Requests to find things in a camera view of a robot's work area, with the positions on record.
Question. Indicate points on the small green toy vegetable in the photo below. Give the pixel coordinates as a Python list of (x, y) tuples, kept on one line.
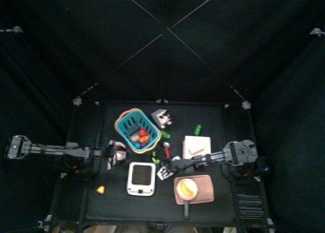
[(155, 158)]

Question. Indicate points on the blue toy piece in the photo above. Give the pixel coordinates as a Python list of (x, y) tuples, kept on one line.
[(137, 145)]

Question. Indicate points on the orange toy fruit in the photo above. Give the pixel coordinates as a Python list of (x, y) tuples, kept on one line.
[(144, 139)]

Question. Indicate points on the yellow toy corn piece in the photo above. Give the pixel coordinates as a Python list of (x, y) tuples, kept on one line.
[(100, 190)]

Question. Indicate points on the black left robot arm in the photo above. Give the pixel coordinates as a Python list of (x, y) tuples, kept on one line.
[(51, 149)]

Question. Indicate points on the grey frame corner bracket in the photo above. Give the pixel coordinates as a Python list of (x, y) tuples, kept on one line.
[(246, 104), (14, 29), (76, 101), (315, 31)]

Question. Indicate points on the pink tray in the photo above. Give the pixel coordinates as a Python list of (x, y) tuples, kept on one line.
[(206, 187)]

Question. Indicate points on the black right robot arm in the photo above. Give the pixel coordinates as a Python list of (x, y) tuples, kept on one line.
[(223, 154)]

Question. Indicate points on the small frying pan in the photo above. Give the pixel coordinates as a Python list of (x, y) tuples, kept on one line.
[(186, 192)]

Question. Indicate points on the green toy cucumber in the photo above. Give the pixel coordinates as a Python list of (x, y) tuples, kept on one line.
[(196, 129)]

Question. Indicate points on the red toy tomato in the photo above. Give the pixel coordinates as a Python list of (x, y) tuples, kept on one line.
[(143, 132)]

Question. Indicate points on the green toy pepper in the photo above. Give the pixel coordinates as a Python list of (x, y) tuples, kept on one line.
[(166, 134)]

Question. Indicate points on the beige toy egg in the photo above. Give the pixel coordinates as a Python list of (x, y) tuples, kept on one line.
[(135, 138)]

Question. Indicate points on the teal basket with orange rim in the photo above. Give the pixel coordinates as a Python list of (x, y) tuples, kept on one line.
[(127, 124)]

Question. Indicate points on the yellow toy banana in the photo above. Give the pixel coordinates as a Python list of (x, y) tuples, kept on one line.
[(186, 188)]

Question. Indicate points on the white cutting board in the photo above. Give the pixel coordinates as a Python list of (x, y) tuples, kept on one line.
[(198, 145)]

